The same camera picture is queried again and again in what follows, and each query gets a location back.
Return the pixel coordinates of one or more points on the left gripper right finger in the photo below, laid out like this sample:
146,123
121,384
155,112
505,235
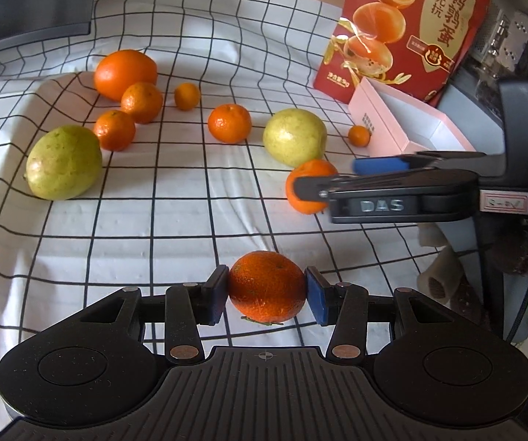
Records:
343,306

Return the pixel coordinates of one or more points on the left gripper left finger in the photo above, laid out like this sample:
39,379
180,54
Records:
190,305

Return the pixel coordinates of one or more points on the medium mandarin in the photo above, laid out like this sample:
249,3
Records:
142,101

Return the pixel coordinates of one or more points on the mandarin with rough skin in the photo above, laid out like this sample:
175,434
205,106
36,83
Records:
267,287

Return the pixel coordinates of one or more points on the small kumquat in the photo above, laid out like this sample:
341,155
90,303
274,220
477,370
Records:
186,96

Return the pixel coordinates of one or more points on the green pear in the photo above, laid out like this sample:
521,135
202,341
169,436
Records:
294,136
64,164

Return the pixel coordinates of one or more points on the large orange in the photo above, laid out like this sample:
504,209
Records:
121,69

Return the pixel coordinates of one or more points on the white black grid cloth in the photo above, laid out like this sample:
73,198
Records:
178,202

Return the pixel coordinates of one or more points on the pink gift box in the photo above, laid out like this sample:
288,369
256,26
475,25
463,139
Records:
399,123

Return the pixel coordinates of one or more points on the grey appliance with window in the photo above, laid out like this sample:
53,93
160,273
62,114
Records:
499,51

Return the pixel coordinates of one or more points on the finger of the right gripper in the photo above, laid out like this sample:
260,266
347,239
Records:
480,163
418,195

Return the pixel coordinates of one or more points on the red quail egg bag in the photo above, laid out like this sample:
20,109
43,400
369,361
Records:
412,45

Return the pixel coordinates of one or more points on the tiny kumquat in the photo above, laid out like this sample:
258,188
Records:
359,135

